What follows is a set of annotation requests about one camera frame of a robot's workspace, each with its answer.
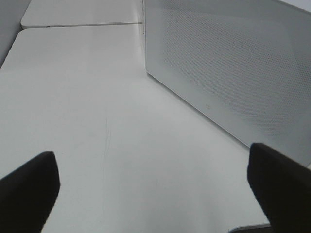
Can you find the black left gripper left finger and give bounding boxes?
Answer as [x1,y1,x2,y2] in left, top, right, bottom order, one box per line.
[0,151,60,233]

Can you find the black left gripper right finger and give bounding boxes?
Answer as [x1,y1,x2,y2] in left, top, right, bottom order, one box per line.
[247,143,311,233]

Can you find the white microwave door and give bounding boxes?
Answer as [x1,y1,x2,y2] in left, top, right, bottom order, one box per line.
[144,0,311,166]

